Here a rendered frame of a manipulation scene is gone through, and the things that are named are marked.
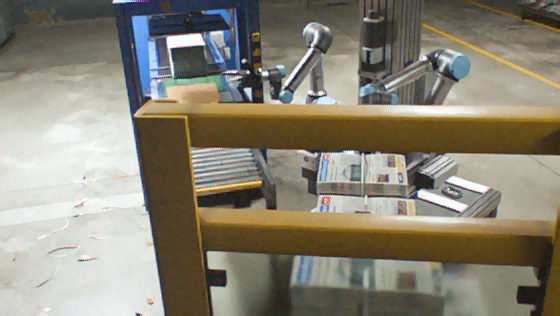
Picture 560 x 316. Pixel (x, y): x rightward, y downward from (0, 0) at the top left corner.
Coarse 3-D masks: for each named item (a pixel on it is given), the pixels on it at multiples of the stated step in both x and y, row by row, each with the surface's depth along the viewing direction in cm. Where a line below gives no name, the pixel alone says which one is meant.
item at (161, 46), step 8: (160, 40) 598; (208, 40) 594; (160, 48) 567; (168, 48) 564; (208, 48) 559; (216, 48) 561; (152, 56) 543; (160, 56) 539; (208, 56) 532; (216, 56) 534; (152, 64) 517; (160, 64) 514; (168, 64) 513; (216, 64) 521; (224, 64) 509; (152, 72) 494; (160, 72) 491; (168, 72) 490; (208, 72) 484; (216, 72) 483; (152, 80) 503; (160, 80) 473
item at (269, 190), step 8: (256, 152) 333; (256, 160) 323; (264, 160) 322; (264, 168) 313; (264, 176) 305; (264, 184) 302; (272, 184) 296; (264, 192) 305; (272, 192) 298; (272, 200) 300
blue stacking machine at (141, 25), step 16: (144, 16) 602; (160, 16) 657; (176, 16) 704; (224, 16) 620; (144, 32) 609; (208, 32) 623; (224, 32) 627; (144, 48) 615; (144, 64) 622; (144, 80) 629
